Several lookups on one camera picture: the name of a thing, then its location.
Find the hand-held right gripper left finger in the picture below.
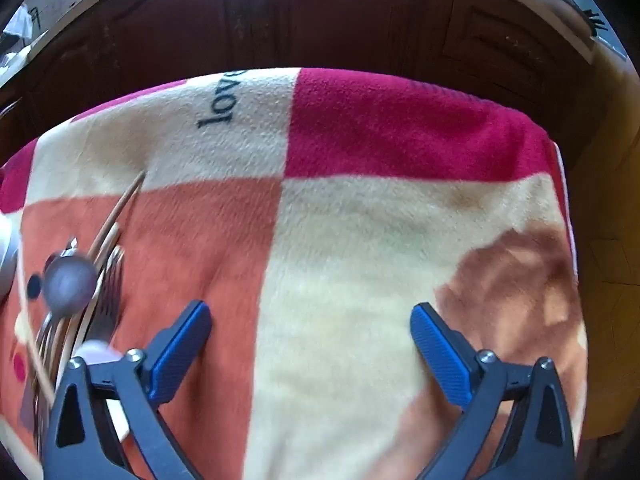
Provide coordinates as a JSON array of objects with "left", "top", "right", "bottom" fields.
[{"left": 42, "top": 301, "right": 213, "bottom": 480}]

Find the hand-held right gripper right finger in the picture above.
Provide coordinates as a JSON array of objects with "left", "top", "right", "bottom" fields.
[{"left": 410, "top": 302, "right": 583, "bottom": 480}]

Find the metal fork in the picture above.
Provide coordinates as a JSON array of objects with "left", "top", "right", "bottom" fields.
[
  {"left": 30, "top": 312, "right": 58, "bottom": 401},
  {"left": 87, "top": 246, "right": 127, "bottom": 341}
]

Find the wooden chopstick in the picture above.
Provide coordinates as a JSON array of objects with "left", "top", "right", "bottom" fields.
[
  {"left": 87, "top": 171, "right": 147, "bottom": 261},
  {"left": 20, "top": 260, "right": 55, "bottom": 406},
  {"left": 57, "top": 225, "right": 123, "bottom": 361}
]

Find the metal spoon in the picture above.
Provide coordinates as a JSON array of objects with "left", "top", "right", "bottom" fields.
[{"left": 30, "top": 254, "right": 99, "bottom": 361}]

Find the white utensil cup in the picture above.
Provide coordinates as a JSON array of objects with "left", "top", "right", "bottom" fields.
[{"left": 0, "top": 212, "right": 21, "bottom": 300}]

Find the printed fleece blanket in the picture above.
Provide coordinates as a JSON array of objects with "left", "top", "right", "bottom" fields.
[{"left": 0, "top": 66, "right": 588, "bottom": 480}]

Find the dark wooden kitchen cabinet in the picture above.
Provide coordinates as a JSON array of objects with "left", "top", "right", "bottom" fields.
[{"left": 0, "top": 0, "right": 640, "bottom": 186}]

